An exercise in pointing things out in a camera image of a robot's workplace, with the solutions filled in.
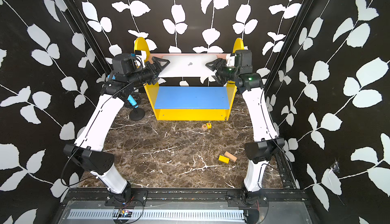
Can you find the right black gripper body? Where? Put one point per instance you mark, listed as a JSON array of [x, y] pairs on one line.
[[226, 74]]

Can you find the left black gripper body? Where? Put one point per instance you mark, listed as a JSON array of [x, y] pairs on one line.
[[145, 75]]

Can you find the silver laptop computer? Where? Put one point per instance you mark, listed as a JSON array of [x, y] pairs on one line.
[[188, 65]]

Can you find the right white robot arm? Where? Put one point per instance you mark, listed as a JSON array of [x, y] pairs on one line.
[[265, 141]]

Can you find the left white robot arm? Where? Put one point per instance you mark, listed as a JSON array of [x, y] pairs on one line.
[[87, 151]]

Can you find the yellow shelf with blue board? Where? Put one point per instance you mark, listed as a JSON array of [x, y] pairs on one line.
[[188, 103]]

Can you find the black round microphone stand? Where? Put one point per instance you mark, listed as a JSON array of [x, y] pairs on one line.
[[136, 113]]

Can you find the tan wooden block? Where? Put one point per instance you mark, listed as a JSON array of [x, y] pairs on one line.
[[230, 156]]

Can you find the yellow rectangular block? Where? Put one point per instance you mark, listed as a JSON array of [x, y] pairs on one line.
[[223, 159]]

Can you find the small circuit board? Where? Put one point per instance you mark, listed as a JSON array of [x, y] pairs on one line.
[[124, 214]]

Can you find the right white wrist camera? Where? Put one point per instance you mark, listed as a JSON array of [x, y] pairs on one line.
[[230, 60]]

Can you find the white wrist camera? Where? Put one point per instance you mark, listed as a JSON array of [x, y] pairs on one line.
[[141, 56], [230, 60]]

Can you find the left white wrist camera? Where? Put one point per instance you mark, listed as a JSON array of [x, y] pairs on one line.
[[141, 56]]

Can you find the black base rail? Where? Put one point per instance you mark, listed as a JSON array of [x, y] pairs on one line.
[[234, 197]]

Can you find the white slotted cable duct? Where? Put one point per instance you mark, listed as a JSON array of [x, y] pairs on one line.
[[158, 214]]

